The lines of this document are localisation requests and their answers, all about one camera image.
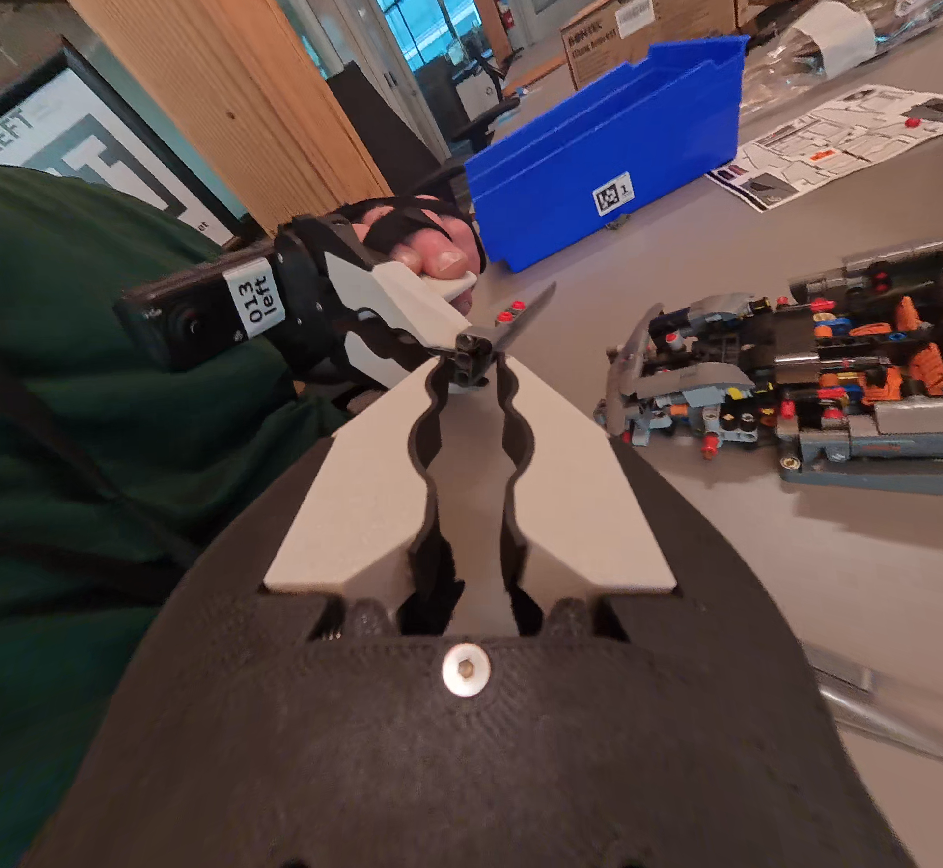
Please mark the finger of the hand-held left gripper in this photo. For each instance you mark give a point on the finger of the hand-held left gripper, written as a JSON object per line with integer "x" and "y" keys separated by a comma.
{"x": 368, "y": 359}
{"x": 398, "y": 300}

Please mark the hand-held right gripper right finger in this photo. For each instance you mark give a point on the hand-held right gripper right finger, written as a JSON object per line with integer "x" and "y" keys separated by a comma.
{"x": 589, "y": 514}

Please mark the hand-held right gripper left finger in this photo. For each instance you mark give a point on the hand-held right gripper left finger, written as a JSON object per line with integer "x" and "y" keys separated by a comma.
{"x": 346, "y": 514}

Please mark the grey lego wing piece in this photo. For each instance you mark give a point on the grey lego wing piece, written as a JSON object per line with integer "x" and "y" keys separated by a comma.
{"x": 516, "y": 326}

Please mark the grey black lego spaceship model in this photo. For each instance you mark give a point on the grey black lego spaceship model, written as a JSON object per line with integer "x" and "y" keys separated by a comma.
{"x": 810, "y": 382}

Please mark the blue plastic parts bin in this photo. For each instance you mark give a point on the blue plastic parts bin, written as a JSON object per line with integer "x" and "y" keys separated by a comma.
{"x": 626, "y": 131}

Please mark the grey lego wing dark connector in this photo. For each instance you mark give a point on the grey lego wing dark connector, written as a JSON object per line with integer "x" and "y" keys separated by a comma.
{"x": 884, "y": 706}

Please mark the lego sticker sheet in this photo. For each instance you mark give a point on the lego sticker sheet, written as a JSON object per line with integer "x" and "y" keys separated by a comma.
{"x": 825, "y": 146}

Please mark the clear bag with lego parts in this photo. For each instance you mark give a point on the clear bag with lego parts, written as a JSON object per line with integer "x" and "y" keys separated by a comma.
{"x": 832, "y": 35}

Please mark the person's left hand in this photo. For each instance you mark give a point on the person's left hand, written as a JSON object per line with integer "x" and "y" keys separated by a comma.
{"x": 442, "y": 253}

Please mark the black office chair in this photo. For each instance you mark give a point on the black office chair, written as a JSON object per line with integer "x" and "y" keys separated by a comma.
{"x": 486, "y": 116}

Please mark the white bin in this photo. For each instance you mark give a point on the white bin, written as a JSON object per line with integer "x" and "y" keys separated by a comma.
{"x": 479, "y": 94}

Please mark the black white marker tag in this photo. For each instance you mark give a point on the black white marker tag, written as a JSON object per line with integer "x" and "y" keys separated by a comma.
{"x": 614, "y": 194}

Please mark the red fire extinguisher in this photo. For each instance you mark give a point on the red fire extinguisher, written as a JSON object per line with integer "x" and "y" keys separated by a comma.
{"x": 505, "y": 9}

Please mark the wooden post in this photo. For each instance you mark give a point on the wooden post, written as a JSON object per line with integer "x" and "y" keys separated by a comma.
{"x": 221, "y": 72}

